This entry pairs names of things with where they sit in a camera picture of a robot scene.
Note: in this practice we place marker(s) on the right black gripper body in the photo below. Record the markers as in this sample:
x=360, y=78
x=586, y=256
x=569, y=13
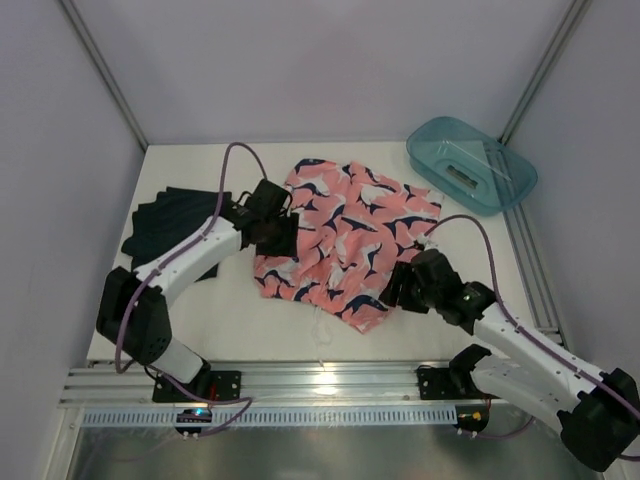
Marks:
x=401, y=288

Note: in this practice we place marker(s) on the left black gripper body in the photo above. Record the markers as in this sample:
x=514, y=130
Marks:
x=276, y=235

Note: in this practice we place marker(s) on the pink patterned shorts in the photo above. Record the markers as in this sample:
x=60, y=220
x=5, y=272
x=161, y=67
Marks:
x=354, y=226

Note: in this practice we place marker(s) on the navy blue shorts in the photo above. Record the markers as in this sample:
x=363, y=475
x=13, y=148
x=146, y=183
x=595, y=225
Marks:
x=161, y=225

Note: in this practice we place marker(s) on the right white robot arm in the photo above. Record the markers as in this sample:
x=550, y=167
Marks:
x=594, y=412

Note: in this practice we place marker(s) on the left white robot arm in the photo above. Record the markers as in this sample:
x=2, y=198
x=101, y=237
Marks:
x=134, y=309

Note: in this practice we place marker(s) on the teal plastic basin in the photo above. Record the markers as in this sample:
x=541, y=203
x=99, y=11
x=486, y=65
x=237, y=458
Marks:
x=470, y=167

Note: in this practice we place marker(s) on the aluminium rail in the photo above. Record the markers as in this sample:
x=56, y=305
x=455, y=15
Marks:
x=266, y=382

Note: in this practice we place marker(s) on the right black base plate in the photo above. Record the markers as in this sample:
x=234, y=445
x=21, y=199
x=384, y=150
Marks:
x=444, y=383

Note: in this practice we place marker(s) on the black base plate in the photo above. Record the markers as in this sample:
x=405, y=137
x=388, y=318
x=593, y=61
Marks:
x=207, y=386
x=444, y=383

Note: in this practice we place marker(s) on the slotted cable duct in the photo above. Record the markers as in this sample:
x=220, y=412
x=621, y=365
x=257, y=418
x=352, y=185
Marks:
x=271, y=416

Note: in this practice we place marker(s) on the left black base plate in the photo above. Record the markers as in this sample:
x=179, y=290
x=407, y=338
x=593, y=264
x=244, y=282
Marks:
x=207, y=386

